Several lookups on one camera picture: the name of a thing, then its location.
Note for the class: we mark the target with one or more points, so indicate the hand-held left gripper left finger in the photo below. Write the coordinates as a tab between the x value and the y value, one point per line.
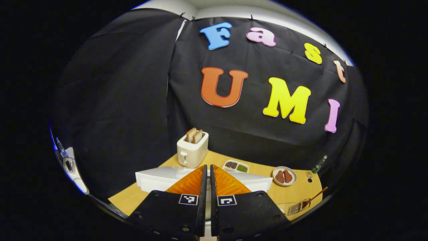
204	187

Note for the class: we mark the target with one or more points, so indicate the brown meat piece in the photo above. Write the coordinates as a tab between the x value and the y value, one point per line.
288	175
280	176

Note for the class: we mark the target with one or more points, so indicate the toast slice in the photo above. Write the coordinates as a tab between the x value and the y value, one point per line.
197	136
191	135

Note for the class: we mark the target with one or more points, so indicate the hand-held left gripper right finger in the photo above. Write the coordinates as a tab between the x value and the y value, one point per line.
213	187

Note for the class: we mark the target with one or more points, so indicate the white toaster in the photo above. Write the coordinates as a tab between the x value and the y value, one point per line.
192	154

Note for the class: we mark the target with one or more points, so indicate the green glass bottle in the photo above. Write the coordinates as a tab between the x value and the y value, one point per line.
317	166

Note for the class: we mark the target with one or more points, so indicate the brown wooden spoon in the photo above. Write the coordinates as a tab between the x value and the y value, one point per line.
316	195

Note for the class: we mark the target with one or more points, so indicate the divided tray of beans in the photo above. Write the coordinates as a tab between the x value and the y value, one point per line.
235	166

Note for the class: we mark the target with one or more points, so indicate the white rice cooker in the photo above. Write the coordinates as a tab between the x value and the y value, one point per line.
153	177

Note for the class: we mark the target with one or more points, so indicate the white side desk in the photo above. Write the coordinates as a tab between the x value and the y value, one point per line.
78	180

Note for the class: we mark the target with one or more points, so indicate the round white plate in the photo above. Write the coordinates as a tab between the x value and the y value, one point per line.
284	184

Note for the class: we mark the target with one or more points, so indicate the black backdrop cloth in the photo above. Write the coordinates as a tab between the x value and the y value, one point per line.
133	100

